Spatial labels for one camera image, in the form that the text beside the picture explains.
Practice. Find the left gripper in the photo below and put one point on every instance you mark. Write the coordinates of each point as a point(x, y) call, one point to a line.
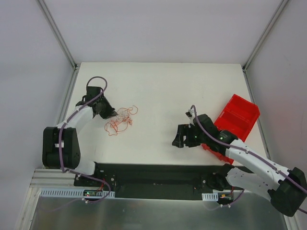
point(105, 110)

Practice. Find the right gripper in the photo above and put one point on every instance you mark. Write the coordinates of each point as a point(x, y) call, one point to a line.
point(187, 136)

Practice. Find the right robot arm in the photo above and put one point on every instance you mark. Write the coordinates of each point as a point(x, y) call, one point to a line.
point(285, 189)

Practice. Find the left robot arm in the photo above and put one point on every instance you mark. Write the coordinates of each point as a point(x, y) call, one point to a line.
point(61, 148)

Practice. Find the red plastic compartment bin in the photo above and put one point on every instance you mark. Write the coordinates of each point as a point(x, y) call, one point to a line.
point(238, 116)

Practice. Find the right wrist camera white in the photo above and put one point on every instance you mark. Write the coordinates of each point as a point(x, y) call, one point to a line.
point(190, 114)

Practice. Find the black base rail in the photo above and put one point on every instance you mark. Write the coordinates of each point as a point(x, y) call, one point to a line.
point(145, 181)

